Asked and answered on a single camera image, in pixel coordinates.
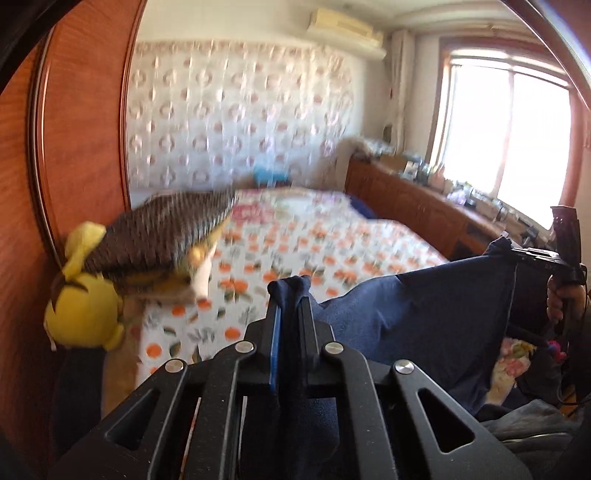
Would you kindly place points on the window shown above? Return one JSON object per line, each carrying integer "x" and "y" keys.
{"x": 508, "y": 138}

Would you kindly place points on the cardboard box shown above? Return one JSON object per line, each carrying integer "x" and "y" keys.
{"x": 393, "y": 164}

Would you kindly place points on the orange fruit print bed sheet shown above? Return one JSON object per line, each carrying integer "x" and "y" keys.
{"x": 300, "y": 249}

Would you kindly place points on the teal cloth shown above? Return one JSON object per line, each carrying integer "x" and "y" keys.
{"x": 268, "y": 176}

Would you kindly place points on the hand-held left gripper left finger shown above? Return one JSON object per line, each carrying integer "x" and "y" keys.
{"x": 275, "y": 350}

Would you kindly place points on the stack of folded cloths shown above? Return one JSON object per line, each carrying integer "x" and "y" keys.
{"x": 367, "y": 147}

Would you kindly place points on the pink floral cloth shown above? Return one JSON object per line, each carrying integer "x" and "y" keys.
{"x": 510, "y": 369}

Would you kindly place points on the floral blanket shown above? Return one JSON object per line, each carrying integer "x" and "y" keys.
{"x": 286, "y": 203}

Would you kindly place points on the circle-patterned sheer curtain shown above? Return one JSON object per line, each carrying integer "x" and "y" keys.
{"x": 231, "y": 115}

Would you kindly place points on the white air conditioner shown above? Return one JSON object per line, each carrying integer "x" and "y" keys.
{"x": 344, "y": 32}

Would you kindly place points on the wooden slatted wardrobe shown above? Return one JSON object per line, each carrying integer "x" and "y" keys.
{"x": 78, "y": 138}

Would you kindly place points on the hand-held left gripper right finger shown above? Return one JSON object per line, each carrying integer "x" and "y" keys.
{"x": 307, "y": 350}

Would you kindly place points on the grey cloth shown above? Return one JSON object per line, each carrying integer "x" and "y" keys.
{"x": 526, "y": 438}

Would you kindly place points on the navy blanket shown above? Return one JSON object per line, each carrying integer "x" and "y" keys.
{"x": 364, "y": 207}

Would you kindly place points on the white tied window curtain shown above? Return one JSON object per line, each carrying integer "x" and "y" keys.
{"x": 401, "y": 92}

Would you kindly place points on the person's right hand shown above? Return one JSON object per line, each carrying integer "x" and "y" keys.
{"x": 552, "y": 300}

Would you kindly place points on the yellow plush toy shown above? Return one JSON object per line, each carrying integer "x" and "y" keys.
{"x": 85, "y": 309}

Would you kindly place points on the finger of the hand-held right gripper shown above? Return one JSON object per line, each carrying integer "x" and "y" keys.
{"x": 512, "y": 251}

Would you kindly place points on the long wooden cabinet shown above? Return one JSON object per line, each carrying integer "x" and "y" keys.
{"x": 415, "y": 207}

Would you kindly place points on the navy printed t-shirt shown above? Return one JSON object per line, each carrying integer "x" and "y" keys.
{"x": 415, "y": 323}

